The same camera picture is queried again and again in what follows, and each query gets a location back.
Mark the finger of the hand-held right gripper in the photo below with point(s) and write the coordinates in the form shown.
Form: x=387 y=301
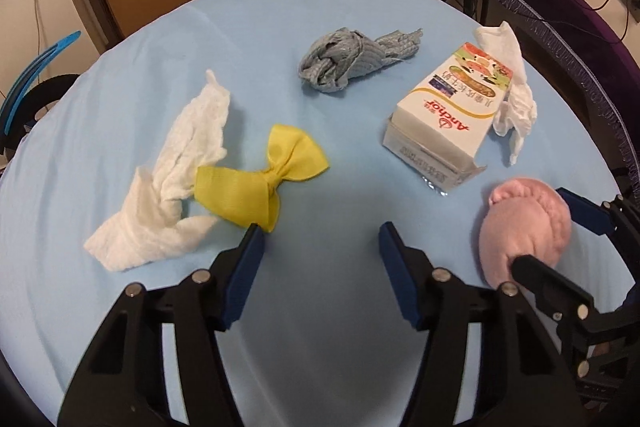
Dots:
x=550 y=284
x=580 y=209

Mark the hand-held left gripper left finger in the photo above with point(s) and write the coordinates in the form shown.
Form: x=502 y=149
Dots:
x=245 y=277

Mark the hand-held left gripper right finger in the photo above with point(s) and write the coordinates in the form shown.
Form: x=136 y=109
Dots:
x=400 y=272

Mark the pink plush dumpling toy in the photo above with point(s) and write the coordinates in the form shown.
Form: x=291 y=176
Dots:
x=520 y=227

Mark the yellow ribbon bow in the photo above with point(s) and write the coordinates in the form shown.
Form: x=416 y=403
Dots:
x=230 y=192

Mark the white crumpled tissue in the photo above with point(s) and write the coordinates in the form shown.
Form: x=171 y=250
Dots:
x=150 y=207

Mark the white twisted tissue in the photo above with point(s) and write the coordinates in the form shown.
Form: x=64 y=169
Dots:
x=520 y=107

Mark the white milk carton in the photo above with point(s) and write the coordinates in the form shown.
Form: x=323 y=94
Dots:
x=440 y=127

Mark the grey crumpled cloth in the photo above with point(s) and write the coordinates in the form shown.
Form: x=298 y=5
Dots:
x=340 y=62

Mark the blue black chair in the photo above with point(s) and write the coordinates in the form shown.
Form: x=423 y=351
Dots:
x=45 y=94

